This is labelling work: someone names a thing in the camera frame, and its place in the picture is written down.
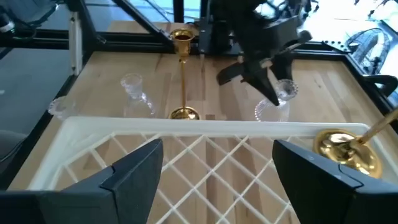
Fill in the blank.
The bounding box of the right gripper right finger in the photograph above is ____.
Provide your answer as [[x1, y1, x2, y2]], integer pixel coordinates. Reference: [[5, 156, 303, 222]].
[[272, 139, 386, 224]]

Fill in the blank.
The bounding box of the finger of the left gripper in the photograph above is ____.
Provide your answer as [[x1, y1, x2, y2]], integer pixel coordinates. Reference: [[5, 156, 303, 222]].
[[272, 55, 295, 83], [241, 66, 280, 107]]

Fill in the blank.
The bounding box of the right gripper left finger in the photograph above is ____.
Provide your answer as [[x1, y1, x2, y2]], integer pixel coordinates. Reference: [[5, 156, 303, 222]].
[[62, 139, 164, 224]]

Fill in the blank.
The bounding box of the clear ribbed glass candle holder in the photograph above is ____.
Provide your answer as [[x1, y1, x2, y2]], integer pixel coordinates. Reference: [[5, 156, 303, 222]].
[[254, 78, 299, 122], [47, 95, 78, 121], [119, 73, 156, 118]]

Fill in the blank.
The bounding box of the tall brass candlestick holder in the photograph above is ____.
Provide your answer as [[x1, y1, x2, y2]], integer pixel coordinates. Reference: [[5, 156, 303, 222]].
[[167, 28, 201, 121], [312, 108, 398, 180]]

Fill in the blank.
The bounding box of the white plastic strip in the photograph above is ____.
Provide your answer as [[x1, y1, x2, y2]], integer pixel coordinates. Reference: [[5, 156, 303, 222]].
[[68, 20, 83, 75]]

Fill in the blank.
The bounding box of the white lattice wire shelf rack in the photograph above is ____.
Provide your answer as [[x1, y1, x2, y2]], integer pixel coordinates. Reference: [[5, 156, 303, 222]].
[[27, 116, 398, 224]]

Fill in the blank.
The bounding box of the black wire fan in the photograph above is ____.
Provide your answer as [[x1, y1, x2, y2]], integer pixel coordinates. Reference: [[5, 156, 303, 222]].
[[345, 27, 391, 75]]

